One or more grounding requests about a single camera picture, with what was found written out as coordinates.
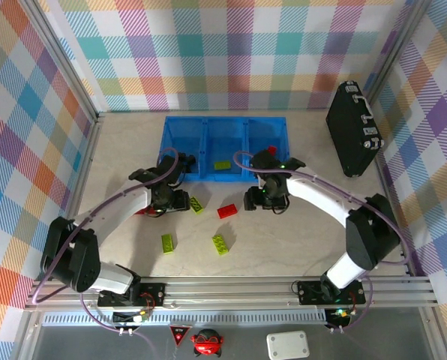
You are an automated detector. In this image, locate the blue three-compartment bin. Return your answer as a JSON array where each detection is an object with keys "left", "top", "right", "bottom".
[{"left": 158, "top": 115, "right": 290, "bottom": 184}]

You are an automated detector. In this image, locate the black hard case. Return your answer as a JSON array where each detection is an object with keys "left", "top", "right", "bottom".
[{"left": 325, "top": 80, "right": 386, "bottom": 178}]

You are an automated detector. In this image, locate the small circuit board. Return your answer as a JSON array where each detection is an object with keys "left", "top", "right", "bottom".
[
  {"left": 324, "top": 307, "right": 354, "bottom": 329},
  {"left": 112, "top": 309, "right": 152, "bottom": 324}
]

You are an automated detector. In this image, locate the red triangle sign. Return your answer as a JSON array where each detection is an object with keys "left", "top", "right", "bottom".
[{"left": 169, "top": 325, "right": 191, "bottom": 348}]

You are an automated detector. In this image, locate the red and black toy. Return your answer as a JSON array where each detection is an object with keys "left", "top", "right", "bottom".
[{"left": 190, "top": 328, "right": 224, "bottom": 357}]

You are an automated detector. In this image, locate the white plastic box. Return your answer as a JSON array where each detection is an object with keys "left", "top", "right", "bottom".
[{"left": 266, "top": 330, "right": 310, "bottom": 359}]

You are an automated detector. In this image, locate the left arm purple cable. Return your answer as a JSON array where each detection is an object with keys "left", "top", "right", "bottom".
[{"left": 31, "top": 147, "right": 182, "bottom": 360}]

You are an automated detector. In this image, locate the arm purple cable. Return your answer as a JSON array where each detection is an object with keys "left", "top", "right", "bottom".
[
  {"left": 232, "top": 150, "right": 413, "bottom": 335},
  {"left": 31, "top": 147, "right": 182, "bottom": 360}
]

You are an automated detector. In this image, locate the aluminium side rail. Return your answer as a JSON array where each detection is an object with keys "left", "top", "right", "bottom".
[
  {"left": 372, "top": 155, "right": 431, "bottom": 278},
  {"left": 50, "top": 112, "right": 107, "bottom": 278}
]

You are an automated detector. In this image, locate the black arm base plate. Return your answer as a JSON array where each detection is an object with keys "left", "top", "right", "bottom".
[
  {"left": 297, "top": 279, "right": 366, "bottom": 305},
  {"left": 97, "top": 283, "right": 167, "bottom": 307}
]

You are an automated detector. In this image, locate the wide aluminium base rail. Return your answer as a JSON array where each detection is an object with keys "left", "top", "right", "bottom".
[{"left": 24, "top": 275, "right": 440, "bottom": 312}]

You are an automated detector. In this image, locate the slotted grey cable duct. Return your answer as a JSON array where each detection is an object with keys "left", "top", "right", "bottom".
[{"left": 43, "top": 313, "right": 328, "bottom": 326}]

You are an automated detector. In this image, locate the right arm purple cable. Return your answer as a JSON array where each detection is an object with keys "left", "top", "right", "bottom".
[{"left": 232, "top": 150, "right": 413, "bottom": 335}]

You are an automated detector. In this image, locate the aluminium frame post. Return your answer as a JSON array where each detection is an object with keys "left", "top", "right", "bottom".
[
  {"left": 24, "top": 0, "right": 107, "bottom": 125},
  {"left": 366, "top": 0, "right": 434, "bottom": 110}
]

